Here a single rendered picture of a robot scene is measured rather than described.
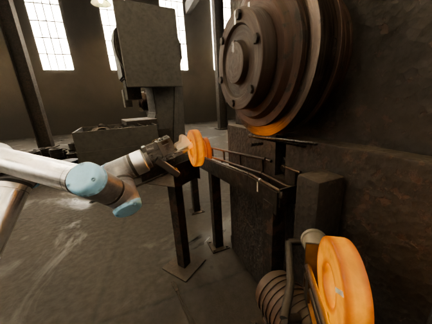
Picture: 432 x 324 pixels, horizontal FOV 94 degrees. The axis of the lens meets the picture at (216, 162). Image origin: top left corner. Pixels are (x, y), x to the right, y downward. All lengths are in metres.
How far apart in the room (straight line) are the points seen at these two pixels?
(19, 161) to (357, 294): 0.90
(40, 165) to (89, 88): 10.01
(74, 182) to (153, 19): 2.99
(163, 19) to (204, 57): 8.10
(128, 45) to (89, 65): 7.66
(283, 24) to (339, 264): 0.52
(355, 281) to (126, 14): 3.33
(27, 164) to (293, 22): 0.84
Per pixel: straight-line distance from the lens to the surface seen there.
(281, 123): 0.64
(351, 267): 0.37
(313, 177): 0.59
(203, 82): 11.26
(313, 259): 0.50
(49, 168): 0.76
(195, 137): 0.78
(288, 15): 0.62
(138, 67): 3.22
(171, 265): 1.49
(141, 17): 3.39
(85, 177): 0.62
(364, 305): 0.37
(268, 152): 0.87
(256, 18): 0.62
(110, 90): 10.66
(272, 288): 0.65
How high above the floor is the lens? 1.00
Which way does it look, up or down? 17 degrees down
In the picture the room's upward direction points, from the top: 3 degrees counter-clockwise
